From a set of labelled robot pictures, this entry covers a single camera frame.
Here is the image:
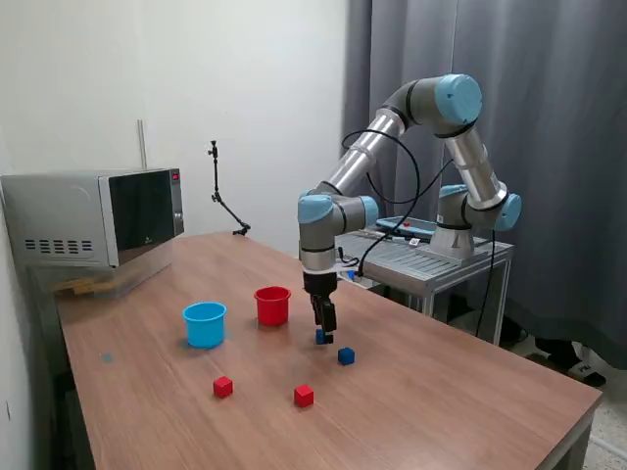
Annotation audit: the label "person's foot in sandal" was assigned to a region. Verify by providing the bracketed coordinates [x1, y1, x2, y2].
[533, 337, 608, 388]

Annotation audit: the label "grey metal robot stand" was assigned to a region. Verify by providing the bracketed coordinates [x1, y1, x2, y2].
[298, 225, 515, 347]

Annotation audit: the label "wooden blocks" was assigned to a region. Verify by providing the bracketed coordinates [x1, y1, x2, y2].
[51, 277, 99, 298]

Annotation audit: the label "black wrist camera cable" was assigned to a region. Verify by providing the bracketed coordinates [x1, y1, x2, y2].
[341, 127, 459, 280]

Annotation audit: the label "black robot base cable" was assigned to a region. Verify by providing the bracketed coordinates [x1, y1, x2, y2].
[475, 228, 497, 339]

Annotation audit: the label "grey curtain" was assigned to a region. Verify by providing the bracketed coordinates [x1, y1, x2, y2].
[339, 0, 627, 371]

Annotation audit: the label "blue teach pendant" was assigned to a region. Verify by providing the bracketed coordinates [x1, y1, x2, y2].
[375, 215, 438, 240]

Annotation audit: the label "white wall pipe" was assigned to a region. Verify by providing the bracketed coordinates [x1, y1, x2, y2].
[136, 118, 148, 170]

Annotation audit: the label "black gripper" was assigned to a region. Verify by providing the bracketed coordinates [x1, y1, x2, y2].
[302, 269, 339, 345]

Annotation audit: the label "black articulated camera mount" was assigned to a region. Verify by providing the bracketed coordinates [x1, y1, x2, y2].
[206, 139, 252, 237]

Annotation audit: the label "silver microwave oven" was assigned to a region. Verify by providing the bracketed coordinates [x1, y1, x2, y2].
[0, 166, 186, 270]

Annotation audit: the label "blue plastic cup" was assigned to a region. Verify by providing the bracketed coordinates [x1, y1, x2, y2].
[181, 301, 228, 350]

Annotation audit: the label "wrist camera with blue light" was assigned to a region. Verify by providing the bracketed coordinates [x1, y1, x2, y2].
[336, 262, 364, 284]

